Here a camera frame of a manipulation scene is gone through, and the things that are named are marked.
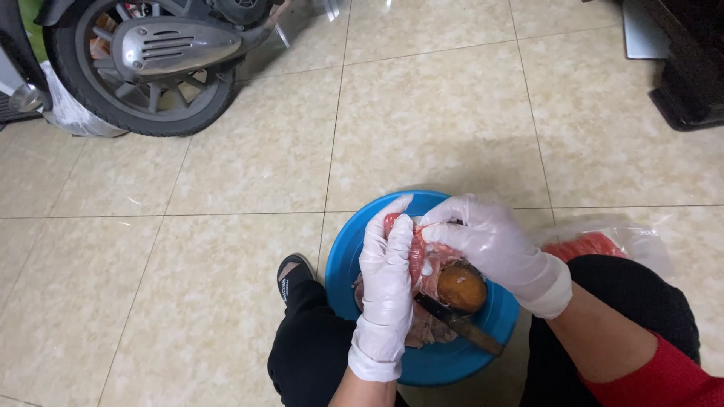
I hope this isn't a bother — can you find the person's left hand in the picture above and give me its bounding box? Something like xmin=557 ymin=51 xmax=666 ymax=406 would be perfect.
xmin=348 ymin=195 xmax=415 ymax=383

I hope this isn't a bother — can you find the clear plastic bag of meat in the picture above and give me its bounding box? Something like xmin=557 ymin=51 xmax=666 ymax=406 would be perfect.
xmin=532 ymin=222 xmax=674 ymax=279

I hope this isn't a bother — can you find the round wooden chopping block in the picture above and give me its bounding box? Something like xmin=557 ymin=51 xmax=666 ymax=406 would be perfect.
xmin=437 ymin=265 xmax=488 ymax=315

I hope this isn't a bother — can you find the blue plastic basin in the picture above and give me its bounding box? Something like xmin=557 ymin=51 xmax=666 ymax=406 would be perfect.
xmin=325 ymin=190 xmax=520 ymax=387

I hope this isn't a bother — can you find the motor scooter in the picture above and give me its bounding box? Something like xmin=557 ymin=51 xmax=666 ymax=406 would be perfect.
xmin=0 ymin=0 xmax=340 ymax=138

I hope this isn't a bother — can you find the pile of cut meat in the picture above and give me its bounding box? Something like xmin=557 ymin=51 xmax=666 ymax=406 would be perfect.
xmin=353 ymin=274 xmax=460 ymax=349

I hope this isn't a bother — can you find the black sandal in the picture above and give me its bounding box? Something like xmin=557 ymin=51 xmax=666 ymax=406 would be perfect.
xmin=276 ymin=253 xmax=318 ymax=306

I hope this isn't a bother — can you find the person's right hand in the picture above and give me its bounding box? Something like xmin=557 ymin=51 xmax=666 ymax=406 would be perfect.
xmin=419 ymin=194 xmax=574 ymax=320

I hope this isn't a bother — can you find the raw red meat piece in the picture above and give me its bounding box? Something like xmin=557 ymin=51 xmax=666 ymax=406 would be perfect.
xmin=383 ymin=213 xmax=466 ymax=300

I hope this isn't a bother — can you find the knife with wooden handle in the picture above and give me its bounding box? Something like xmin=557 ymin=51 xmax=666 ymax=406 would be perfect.
xmin=414 ymin=292 xmax=505 ymax=357

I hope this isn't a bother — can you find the grey metal panel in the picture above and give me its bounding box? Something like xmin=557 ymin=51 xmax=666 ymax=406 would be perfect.
xmin=622 ymin=0 xmax=672 ymax=60

